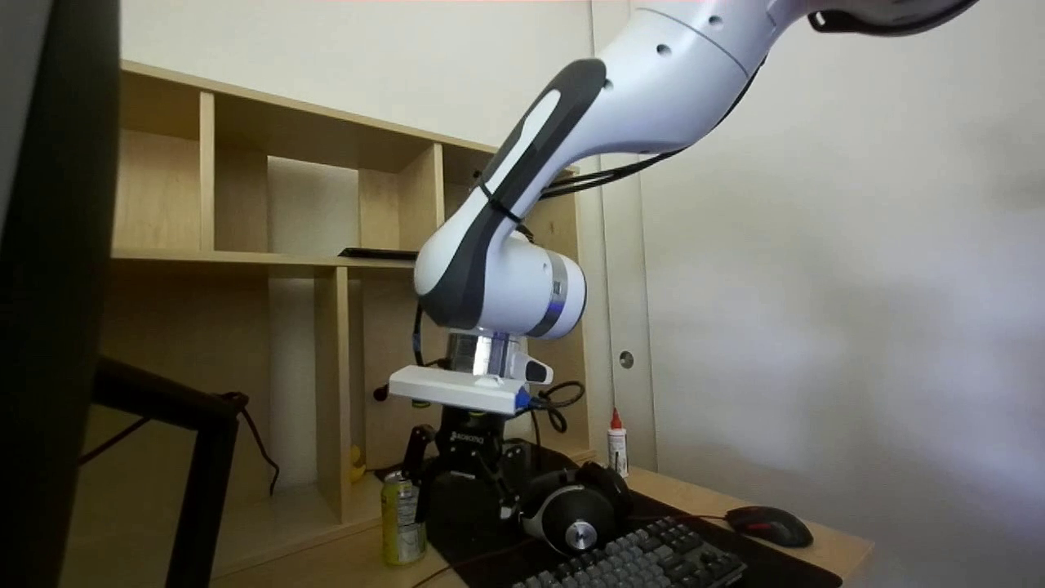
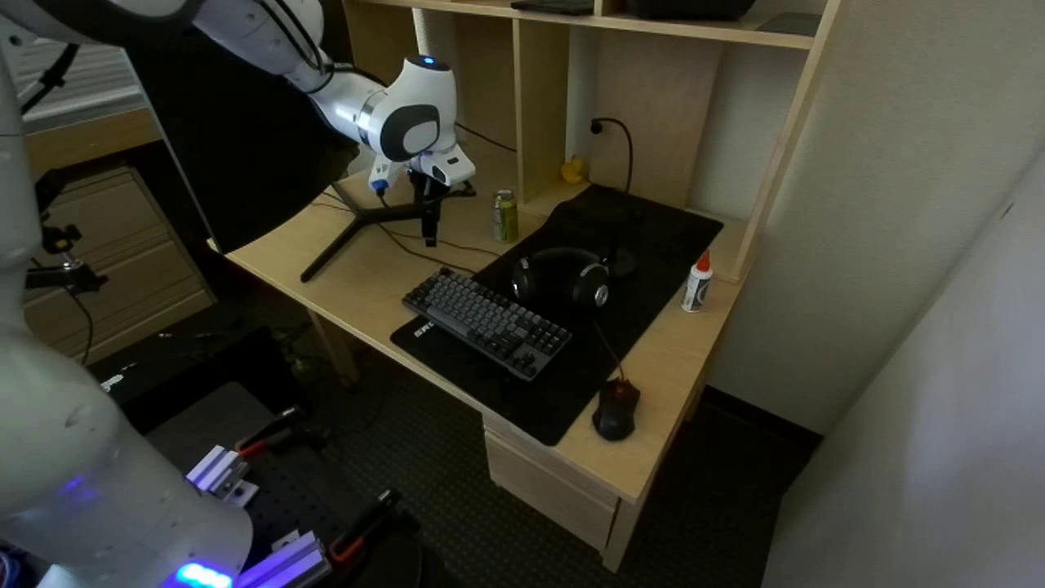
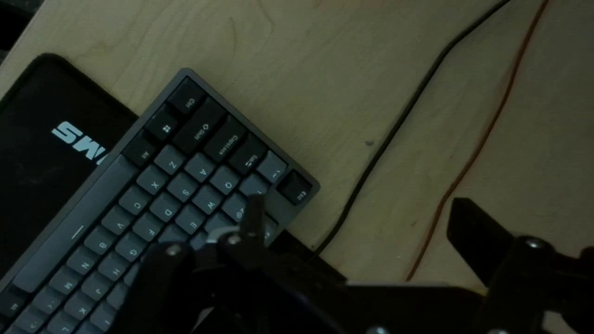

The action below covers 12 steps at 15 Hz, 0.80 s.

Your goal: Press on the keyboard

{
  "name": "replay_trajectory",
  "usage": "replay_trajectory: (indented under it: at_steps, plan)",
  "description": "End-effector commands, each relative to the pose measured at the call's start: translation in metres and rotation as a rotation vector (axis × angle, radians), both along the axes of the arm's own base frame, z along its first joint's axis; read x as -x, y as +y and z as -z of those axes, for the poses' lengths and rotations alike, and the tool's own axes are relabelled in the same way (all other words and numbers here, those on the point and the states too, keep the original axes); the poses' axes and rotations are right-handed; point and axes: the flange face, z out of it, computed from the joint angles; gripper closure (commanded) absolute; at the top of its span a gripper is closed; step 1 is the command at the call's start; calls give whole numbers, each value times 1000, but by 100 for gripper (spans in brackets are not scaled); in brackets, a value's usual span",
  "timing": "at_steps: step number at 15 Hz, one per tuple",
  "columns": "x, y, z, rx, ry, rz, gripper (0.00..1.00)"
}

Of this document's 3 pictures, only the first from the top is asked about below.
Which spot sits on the black metal stand frame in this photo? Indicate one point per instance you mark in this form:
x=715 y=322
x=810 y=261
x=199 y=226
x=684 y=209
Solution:
x=206 y=479

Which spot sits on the black silver headphones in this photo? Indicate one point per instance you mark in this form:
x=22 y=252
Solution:
x=575 y=518

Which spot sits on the grey black mechanical keyboard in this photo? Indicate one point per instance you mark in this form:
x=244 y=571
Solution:
x=654 y=557

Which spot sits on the black gooseneck microphone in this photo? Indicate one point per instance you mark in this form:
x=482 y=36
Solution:
x=379 y=392

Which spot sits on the black computer mouse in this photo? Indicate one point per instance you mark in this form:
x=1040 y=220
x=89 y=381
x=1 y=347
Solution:
x=772 y=528

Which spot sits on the white glue bottle red cap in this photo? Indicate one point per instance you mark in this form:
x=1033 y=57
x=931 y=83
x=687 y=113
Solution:
x=619 y=447

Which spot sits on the black desk mat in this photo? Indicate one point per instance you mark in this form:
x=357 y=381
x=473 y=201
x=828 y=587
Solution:
x=467 y=539

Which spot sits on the dark monitor edge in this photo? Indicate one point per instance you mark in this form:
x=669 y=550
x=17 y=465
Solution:
x=52 y=296

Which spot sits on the flat black device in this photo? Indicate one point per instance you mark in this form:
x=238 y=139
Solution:
x=378 y=252

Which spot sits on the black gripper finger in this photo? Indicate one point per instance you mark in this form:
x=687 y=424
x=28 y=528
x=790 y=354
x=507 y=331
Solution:
x=420 y=452
x=515 y=494

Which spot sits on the green yellow soda can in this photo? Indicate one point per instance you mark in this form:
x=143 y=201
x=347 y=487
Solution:
x=401 y=528

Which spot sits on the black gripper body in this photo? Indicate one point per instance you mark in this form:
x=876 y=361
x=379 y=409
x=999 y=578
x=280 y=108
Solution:
x=472 y=444

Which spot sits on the light wooden shelf unit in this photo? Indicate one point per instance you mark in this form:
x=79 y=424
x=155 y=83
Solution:
x=164 y=196

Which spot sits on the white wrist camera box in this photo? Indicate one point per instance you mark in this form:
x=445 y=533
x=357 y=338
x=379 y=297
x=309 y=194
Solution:
x=458 y=387

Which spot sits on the round metal wall fitting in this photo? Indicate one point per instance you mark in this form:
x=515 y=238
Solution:
x=624 y=358

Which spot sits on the small yellow object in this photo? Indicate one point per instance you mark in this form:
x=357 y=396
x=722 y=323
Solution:
x=357 y=465

